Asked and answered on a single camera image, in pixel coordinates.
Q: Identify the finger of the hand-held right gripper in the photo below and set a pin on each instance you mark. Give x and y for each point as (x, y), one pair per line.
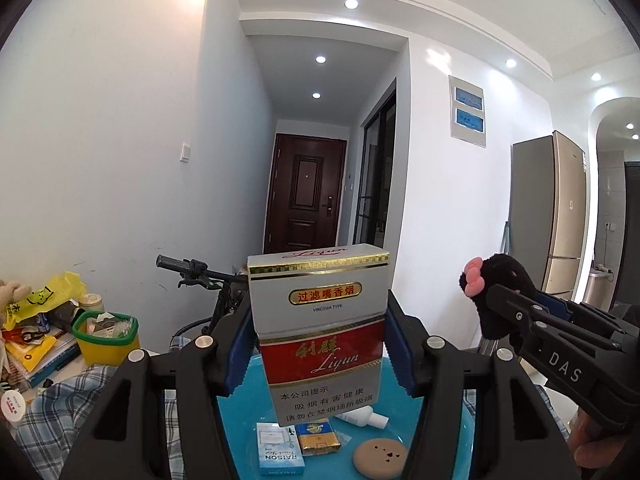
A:
(557, 306)
(550, 317)

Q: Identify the white light switch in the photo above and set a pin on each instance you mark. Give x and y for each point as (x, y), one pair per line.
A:
(185, 153)

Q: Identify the brown entrance door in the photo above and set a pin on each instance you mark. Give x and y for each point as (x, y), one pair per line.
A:
(305, 185)

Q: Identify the grey folded rack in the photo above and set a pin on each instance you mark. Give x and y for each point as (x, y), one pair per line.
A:
(506, 240)

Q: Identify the person's right hand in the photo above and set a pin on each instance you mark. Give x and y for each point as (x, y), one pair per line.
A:
(600, 445)

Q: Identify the yellow plastic bag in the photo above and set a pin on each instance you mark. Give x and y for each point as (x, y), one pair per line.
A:
(55, 285)

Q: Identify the stack of books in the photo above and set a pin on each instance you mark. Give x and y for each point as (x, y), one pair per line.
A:
(45, 360)

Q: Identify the blue plaid cloth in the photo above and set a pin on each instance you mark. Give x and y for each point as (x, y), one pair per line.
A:
(55, 410)

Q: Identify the pale tube with white cap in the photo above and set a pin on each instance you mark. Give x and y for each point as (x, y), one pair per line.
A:
(360, 416)

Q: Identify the black framed glass door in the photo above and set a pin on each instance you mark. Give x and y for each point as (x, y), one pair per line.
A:
(375, 170)

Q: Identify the white red cigarette pack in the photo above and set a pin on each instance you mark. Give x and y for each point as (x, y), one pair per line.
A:
(315, 320)

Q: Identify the yellow green bin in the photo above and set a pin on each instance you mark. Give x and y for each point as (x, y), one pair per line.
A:
(105, 350)

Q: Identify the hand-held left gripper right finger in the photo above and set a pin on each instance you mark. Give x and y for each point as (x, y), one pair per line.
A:
(400, 360)

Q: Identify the light blue cigarette pack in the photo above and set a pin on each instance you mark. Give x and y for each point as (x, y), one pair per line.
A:
(277, 447)

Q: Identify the white jar red label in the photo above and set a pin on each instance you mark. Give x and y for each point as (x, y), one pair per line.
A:
(12, 405)

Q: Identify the black plush toy pink bow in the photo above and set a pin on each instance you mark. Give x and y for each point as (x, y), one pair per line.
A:
(500, 275)

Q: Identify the jar with white lid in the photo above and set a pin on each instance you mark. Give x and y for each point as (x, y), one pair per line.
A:
(90, 302)

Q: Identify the beige refrigerator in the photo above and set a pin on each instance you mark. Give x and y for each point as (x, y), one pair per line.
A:
(550, 200)

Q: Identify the white bin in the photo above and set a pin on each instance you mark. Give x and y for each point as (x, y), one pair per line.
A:
(600, 285)

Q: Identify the blue plastic basin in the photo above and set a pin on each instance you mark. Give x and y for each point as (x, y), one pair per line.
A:
(250, 405)

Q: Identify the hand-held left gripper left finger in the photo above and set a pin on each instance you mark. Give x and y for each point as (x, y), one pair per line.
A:
(237, 360)

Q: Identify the yellow blue cigarette pack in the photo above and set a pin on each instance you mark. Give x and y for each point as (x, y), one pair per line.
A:
(317, 437)

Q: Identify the tan round case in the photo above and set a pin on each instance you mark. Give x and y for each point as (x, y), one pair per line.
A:
(380, 460)

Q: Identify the white wall panel blue windows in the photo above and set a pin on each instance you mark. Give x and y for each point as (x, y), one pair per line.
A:
(467, 110)

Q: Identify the beige plush toy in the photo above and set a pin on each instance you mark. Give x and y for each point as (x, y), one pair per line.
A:
(12, 290)

